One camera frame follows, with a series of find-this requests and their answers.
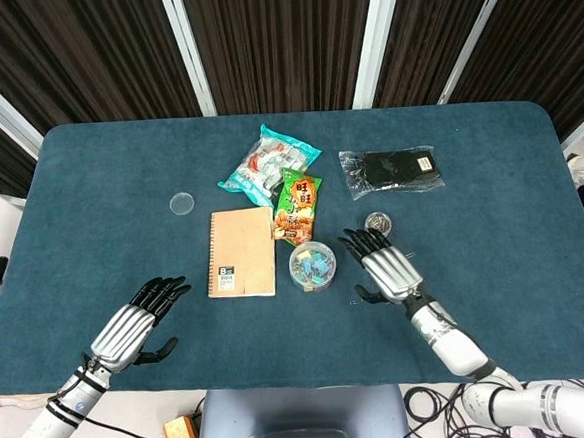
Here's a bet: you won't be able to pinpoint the teal table cloth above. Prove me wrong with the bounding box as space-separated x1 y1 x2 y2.
0 87 584 417

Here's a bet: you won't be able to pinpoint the green orange snack bag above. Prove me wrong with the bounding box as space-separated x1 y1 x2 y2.
266 165 329 246

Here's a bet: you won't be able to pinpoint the clear round plastic lid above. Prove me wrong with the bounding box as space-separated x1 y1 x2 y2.
168 190 197 218

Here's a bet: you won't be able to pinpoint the black socks in clear bag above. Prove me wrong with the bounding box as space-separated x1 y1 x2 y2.
337 142 447 203

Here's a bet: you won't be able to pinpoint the kraft spiral notebook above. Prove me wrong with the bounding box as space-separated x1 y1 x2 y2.
200 205 281 302

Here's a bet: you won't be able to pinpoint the teal white snack bag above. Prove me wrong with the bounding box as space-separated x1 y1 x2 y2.
212 120 326 210

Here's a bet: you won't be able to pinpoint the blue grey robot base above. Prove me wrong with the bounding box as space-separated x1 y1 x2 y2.
193 374 413 438

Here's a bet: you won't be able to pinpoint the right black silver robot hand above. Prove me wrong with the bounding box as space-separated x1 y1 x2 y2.
337 222 428 310

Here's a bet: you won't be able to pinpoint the small clear jar of paper clips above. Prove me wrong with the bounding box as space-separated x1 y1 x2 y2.
363 210 395 240

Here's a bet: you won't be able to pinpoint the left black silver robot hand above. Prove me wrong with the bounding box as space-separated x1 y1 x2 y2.
83 274 198 378

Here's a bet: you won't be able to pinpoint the black cable tangle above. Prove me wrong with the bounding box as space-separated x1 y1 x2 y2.
402 374 564 438

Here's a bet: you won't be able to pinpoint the clear jar of binder clips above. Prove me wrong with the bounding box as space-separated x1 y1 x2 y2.
287 240 341 293

